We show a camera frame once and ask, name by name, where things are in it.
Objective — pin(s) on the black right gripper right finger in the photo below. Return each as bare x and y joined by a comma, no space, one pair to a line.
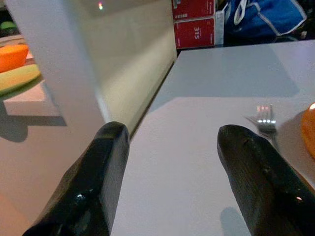
263,182

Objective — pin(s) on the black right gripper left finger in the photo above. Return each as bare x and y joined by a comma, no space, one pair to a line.
93,182

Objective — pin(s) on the silver metal fork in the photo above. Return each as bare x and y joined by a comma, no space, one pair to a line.
266,120

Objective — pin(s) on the orange plate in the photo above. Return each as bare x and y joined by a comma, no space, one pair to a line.
308,129

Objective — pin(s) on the white cabinet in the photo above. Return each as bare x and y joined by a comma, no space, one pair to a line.
98,54

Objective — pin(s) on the light green plate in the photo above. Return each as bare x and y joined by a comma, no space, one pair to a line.
14,78

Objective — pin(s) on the orange bowl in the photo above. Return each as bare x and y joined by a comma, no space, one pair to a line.
11,57

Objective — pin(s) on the white box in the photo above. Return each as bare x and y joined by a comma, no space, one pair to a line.
218,27

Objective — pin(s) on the red cardboard box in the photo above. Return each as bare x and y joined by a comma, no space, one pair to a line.
193,8
195,33

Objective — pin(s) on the blue bag with white trim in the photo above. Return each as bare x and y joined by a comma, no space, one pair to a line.
263,17

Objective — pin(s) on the green round object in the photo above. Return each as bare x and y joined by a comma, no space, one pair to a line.
7,25

